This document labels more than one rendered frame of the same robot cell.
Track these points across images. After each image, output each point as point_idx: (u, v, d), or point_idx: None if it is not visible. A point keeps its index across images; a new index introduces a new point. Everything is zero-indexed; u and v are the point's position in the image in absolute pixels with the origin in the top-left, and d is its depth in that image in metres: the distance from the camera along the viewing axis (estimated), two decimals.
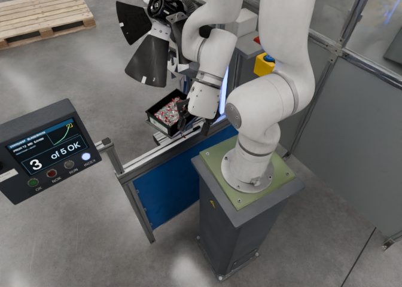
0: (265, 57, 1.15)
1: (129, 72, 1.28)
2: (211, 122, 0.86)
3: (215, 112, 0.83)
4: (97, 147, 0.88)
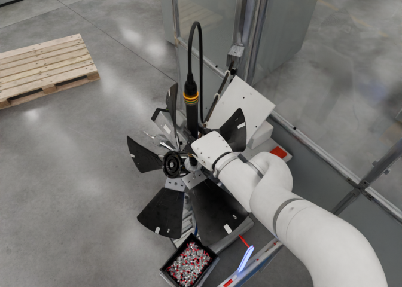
0: None
1: (142, 221, 1.21)
2: (206, 133, 0.85)
3: None
4: None
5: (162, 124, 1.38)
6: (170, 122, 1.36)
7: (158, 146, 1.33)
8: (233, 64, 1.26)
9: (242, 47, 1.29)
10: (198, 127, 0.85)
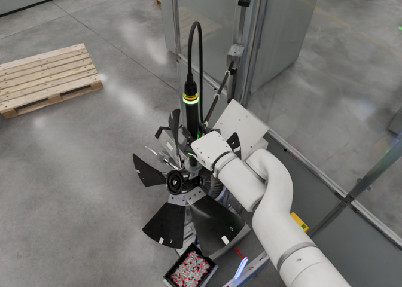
0: None
1: (147, 232, 1.32)
2: (206, 133, 0.85)
3: None
4: None
5: (164, 141, 1.50)
6: (172, 140, 1.47)
7: (161, 162, 1.45)
8: (233, 64, 1.26)
9: (242, 47, 1.29)
10: (198, 127, 0.85)
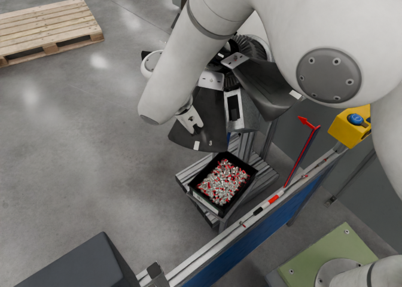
0: (351, 118, 0.86)
1: (143, 58, 1.09)
2: None
3: None
4: (141, 281, 0.59)
5: None
6: None
7: None
8: None
9: None
10: None
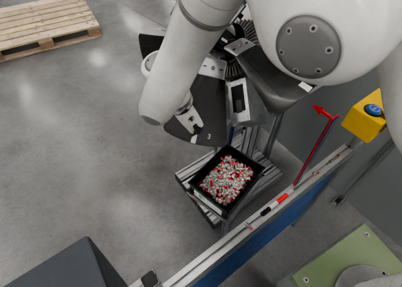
0: (369, 109, 0.78)
1: (141, 42, 1.01)
2: None
3: None
4: None
5: None
6: None
7: None
8: None
9: None
10: None
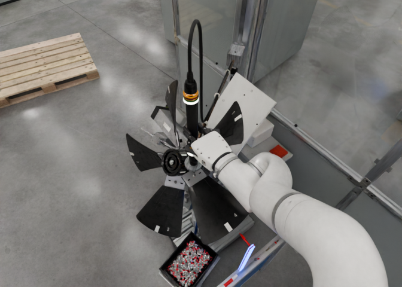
0: None
1: (127, 139, 1.29)
2: (206, 133, 0.85)
3: None
4: None
5: (161, 121, 1.37)
6: (170, 119, 1.34)
7: (158, 143, 1.32)
8: (233, 64, 1.25)
9: (242, 46, 1.29)
10: (198, 127, 0.84)
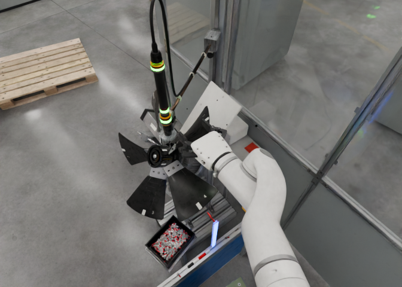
0: None
1: (119, 137, 1.52)
2: None
3: None
4: None
5: (149, 122, 1.60)
6: (156, 121, 1.57)
7: (145, 141, 1.55)
8: (209, 48, 1.35)
9: (218, 32, 1.39)
10: (169, 96, 0.95)
